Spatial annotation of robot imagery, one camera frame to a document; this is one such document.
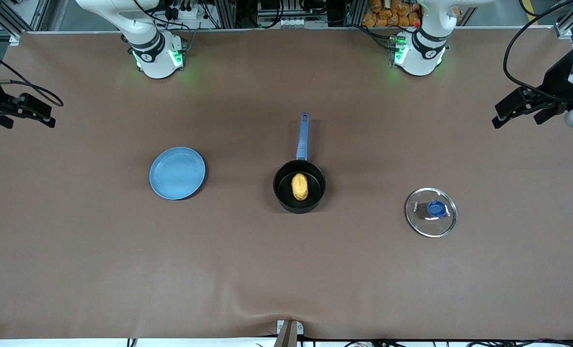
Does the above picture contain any brown table cover sheet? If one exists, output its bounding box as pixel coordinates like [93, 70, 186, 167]
[0, 27, 573, 340]

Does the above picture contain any glass lid with blue knob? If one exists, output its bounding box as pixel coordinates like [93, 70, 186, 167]
[405, 187, 458, 238]

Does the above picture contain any black saucepan with blue handle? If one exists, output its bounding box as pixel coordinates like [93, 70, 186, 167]
[273, 112, 327, 214]

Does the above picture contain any white power strip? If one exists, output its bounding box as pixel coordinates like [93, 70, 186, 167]
[168, 5, 205, 21]

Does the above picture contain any silver aluminium frame post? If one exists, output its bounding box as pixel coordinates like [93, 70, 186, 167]
[213, 0, 236, 29]
[344, 0, 367, 27]

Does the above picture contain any metal table edge clamp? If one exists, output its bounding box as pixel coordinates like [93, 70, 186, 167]
[276, 319, 304, 347]

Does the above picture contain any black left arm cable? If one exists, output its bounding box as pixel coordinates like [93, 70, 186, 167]
[503, 0, 573, 102]

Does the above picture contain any yellow potato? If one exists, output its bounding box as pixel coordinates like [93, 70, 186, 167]
[291, 173, 309, 201]

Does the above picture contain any blue round plate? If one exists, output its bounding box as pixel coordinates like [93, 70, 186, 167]
[149, 147, 206, 200]

